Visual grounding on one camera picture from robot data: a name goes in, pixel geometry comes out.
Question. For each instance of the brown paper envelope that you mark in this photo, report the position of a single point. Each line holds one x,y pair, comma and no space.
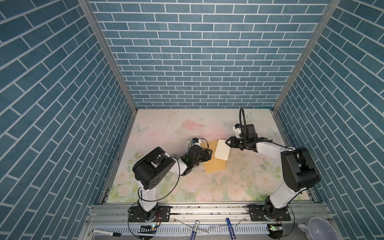
214,164

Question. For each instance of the aluminium corner post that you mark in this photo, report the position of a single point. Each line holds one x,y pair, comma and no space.
318,30
93,22

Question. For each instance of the blue marker pen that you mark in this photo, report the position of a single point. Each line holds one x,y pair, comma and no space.
231,229

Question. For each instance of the black marker pen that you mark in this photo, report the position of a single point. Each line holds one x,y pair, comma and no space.
107,233

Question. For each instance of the aluminium left corner post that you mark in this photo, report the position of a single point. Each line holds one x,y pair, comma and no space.
93,22

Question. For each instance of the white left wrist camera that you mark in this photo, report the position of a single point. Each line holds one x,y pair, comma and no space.
196,142

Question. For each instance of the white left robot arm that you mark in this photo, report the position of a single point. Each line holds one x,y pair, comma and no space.
150,170

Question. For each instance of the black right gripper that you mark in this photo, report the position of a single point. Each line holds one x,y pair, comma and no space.
232,142

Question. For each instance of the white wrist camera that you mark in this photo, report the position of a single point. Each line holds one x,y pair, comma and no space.
238,130
196,142

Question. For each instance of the aluminium right corner post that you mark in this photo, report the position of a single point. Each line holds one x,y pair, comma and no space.
318,30

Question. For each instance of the white-blue marker pen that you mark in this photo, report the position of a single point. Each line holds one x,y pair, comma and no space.
194,231

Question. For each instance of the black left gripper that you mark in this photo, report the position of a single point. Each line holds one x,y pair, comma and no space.
205,154

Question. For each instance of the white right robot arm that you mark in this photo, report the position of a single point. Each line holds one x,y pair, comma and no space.
299,170

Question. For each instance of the white plastic cup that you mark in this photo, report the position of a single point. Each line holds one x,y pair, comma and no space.
318,229

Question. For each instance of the cream letter paper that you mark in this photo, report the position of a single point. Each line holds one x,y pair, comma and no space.
222,151

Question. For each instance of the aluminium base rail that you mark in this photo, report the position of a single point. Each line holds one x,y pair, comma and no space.
178,221

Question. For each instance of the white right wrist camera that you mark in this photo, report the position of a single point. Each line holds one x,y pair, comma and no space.
238,130

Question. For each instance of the white glue stick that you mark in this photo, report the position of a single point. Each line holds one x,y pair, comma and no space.
188,145

